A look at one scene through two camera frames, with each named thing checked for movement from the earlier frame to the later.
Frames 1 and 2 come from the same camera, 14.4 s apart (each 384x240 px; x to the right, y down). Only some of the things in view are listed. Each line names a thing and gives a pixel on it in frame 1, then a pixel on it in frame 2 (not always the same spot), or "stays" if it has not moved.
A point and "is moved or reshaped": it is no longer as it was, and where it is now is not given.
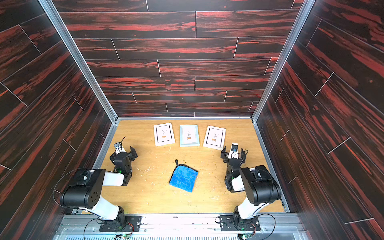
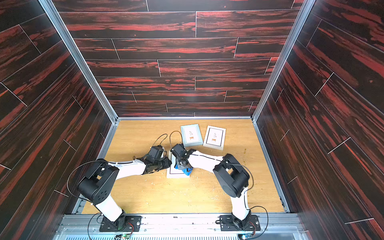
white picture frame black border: (215, 137) stays
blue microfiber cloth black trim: (184, 177) is moved or reshaped
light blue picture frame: (189, 136) stays
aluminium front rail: (183, 227) stays
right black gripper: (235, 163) to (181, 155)
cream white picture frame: (164, 134) to (173, 173)
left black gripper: (132, 157) to (167, 164)
